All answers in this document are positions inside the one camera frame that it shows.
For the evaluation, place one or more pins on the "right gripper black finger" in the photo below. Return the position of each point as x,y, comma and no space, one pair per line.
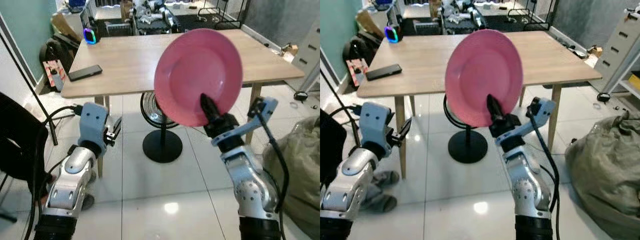
496,111
209,110

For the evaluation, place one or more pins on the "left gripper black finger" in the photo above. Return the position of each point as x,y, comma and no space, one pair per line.
405,130
117,128

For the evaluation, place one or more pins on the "pink round plate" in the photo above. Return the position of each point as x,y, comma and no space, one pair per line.
482,70
195,70

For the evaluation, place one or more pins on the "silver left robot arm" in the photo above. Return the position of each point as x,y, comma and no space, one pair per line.
350,180
70,175

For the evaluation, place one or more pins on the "grey slipper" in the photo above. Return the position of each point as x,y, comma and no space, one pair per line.
88,202
385,178
91,177
380,203

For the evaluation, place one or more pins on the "flat black phone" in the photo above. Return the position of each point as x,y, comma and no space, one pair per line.
85,73
383,72

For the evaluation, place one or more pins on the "black chair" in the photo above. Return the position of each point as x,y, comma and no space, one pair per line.
330,145
15,140

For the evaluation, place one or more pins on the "light wooden table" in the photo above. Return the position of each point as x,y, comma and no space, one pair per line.
125,60
425,60

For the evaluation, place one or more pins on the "red patterned box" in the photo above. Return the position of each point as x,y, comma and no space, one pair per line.
357,70
52,70

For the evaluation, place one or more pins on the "olive green sack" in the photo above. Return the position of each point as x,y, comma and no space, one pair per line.
605,165
300,165

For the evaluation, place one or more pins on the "black backpack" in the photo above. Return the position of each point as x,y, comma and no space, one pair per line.
52,50
357,47

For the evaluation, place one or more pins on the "cluttered black desk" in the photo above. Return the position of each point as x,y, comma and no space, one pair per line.
450,21
150,22

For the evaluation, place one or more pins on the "small tan box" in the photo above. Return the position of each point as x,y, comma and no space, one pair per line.
595,51
290,50

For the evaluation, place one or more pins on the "white drawer cabinet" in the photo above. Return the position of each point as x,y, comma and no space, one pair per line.
620,40
307,50

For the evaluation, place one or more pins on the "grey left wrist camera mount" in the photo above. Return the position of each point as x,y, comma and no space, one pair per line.
92,122
374,122

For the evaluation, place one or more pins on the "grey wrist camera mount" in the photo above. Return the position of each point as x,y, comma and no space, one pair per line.
374,122
92,122
542,110
265,109

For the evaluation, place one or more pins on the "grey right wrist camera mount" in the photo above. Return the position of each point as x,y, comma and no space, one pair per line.
542,110
265,109

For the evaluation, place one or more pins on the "black pedestal fan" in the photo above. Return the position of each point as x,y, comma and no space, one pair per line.
162,147
467,147

